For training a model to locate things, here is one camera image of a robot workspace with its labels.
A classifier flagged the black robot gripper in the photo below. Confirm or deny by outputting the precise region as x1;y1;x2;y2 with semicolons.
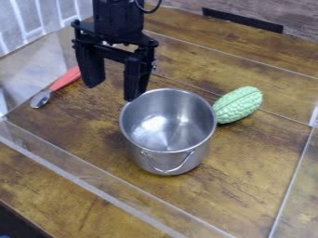
70;0;158;102

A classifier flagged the orange handled metal spoon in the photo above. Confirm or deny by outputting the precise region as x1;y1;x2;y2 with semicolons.
29;66;80;109

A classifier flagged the stainless steel pot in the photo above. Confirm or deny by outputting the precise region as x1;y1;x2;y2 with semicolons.
118;88;217;176

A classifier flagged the green bitter melon toy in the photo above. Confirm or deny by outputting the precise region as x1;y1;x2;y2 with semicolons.
212;86;263;124

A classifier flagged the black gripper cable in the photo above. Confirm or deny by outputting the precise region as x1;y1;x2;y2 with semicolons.
133;0;164;15

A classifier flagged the clear acrylic enclosure wall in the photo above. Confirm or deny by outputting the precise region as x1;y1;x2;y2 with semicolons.
0;29;318;238

